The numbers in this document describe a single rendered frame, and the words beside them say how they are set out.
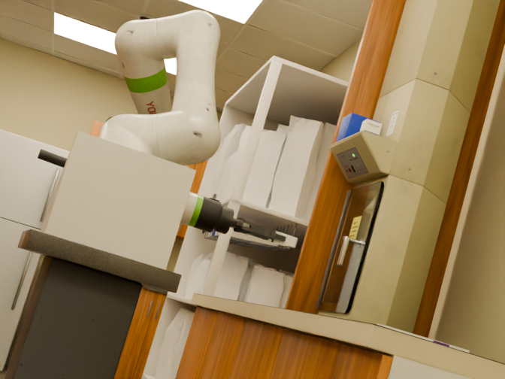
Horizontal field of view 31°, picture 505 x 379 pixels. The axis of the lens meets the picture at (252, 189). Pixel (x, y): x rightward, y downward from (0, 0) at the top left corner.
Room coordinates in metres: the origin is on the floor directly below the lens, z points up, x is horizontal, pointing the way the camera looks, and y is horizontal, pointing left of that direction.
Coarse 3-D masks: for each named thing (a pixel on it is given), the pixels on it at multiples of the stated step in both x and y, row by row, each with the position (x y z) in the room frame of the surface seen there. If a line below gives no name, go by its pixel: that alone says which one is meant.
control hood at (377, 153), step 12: (360, 132) 2.60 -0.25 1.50; (336, 144) 2.84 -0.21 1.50; (348, 144) 2.74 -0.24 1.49; (360, 144) 2.65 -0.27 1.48; (372, 144) 2.60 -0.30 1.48; (384, 144) 2.61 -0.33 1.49; (396, 144) 2.61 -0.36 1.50; (336, 156) 2.89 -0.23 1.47; (372, 156) 2.61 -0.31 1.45; (384, 156) 2.61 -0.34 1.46; (372, 168) 2.66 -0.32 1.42; (384, 168) 2.61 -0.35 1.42; (348, 180) 2.91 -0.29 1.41; (360, 180) 2.84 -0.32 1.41
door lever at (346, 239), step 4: (344, 236) 2.65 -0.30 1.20; (348, 236) 2.65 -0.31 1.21; (344, 240) 2.65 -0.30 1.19; (348, 240) 2.65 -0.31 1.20; (352, 240) 2.65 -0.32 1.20; (356, 240) 2.66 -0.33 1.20; (360, 240) 2.66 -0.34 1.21; (344, 244) 2.65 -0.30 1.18; (348, 244) 2.65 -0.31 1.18; (360, 244) 2.65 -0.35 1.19; (344, 248) 2.65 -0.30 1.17; (340, 252) 2.65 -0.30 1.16; (344, 252) 2.65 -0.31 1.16; (340, 256) 2.65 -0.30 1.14; (344, 256) 2.65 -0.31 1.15; (340, 260) 2.65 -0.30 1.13; (340, 264) 2.65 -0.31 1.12
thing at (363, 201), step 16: (352, 192) 2.88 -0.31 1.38; (368, 192) 2.72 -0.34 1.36; (352, 208) 2.83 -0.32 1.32; (368, 208) 2.68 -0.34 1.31; (368, 224) 2.64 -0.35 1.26; (368, 240) 2.62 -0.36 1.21; (336, 256) 2.86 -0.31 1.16; (352, 256) 2.70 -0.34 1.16; (336, 272) 2.82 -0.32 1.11; (352, 272) 2.66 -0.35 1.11; (336, 288) 2.77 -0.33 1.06; (352, 288) 2.62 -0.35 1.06; (320, 304) 2.89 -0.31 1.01; (336, 304) 2.73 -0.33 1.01
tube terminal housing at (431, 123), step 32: (384, 96) 2.87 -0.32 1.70; (416, 96) 2.62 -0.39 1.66; (448, 96) 2.64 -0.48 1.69; (384, 128) 2.78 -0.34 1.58; (416, 128) 2.62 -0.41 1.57; (448, 128) 2.69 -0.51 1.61; (416, 160) 2.63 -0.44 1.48; (448, 160) 2.74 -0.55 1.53; (384, 192) 2.62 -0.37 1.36; (416, 192) 2.63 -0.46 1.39; (448, 192) 2.79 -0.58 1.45; (384, 224) 2.62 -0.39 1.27; (416, 224) 2.65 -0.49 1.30; (384, 256) 2.62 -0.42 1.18; (416, 256) 2.70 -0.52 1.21; (384, 288) 2.63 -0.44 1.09; (416, 288) 2.75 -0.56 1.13; (384, 320) 2.63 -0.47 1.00
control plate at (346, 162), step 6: (348, 150) 2.76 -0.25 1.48; (354, 150) 2.72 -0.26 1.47; (342, 156) 2.84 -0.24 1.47; (348, 156) 2.79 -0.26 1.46; (354, 156) 2.74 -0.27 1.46; (360, 156) 2.70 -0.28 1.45; (342, 162) 2.87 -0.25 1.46; (348, 162) 2.82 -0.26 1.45; (354, 162) 2.77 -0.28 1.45; (360, 162) 2.72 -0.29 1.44; (354, 168) 2.80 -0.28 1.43; (360, 168) 2.75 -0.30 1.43; (366, 168) 2.70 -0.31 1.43; (348, 174) 2.87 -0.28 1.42; (354, 174) 2.82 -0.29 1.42; (360, 174) 2.78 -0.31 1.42
